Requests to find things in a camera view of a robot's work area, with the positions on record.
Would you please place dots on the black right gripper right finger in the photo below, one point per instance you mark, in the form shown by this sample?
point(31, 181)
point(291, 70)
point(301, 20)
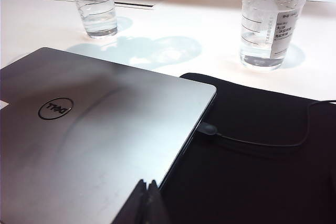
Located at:
point(156, 205)

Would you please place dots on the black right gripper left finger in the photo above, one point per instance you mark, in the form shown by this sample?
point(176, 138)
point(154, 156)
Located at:
point(136, 205)

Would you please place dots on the silver Dell laptop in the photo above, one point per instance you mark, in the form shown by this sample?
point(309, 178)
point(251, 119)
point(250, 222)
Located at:
point(92, 142)

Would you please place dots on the clear plastic cup, printed sticker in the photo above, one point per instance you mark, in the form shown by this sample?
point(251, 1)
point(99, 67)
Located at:
point(257, 37)

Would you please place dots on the tall clear plastic cup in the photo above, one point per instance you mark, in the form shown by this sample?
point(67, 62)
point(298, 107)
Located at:
point(97, 11)

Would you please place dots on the black desk mat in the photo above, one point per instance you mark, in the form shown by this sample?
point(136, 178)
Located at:
point(262, 182)

